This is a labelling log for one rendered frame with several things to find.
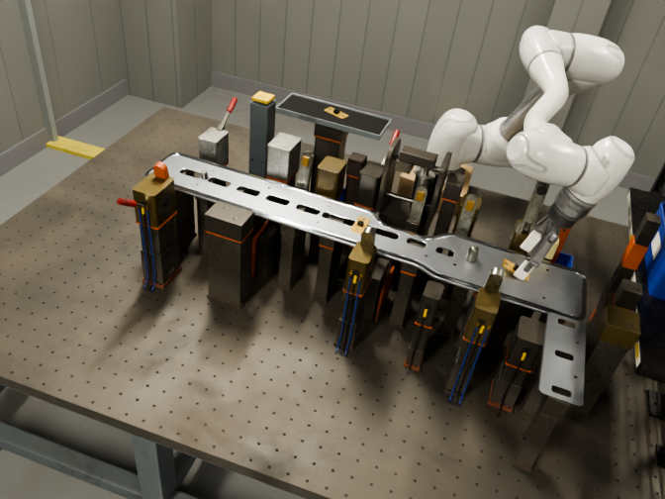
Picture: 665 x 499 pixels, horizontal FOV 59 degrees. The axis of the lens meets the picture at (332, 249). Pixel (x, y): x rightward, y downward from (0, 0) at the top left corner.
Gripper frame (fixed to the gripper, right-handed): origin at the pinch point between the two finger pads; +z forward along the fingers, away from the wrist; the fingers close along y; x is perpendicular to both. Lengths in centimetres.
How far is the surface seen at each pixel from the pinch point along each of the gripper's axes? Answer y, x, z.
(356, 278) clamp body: 22.9, -37.7, 16.7
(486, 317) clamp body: 25.2, -4.7, 3.7
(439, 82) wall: -265, -54, 80
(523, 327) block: 18.9, 6.2, 5.4
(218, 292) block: 22, -73, 53
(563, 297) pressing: 4.1, 13.8, 1.3
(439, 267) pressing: 8.6, -19.0, 10.3
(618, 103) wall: -272, 56, 36
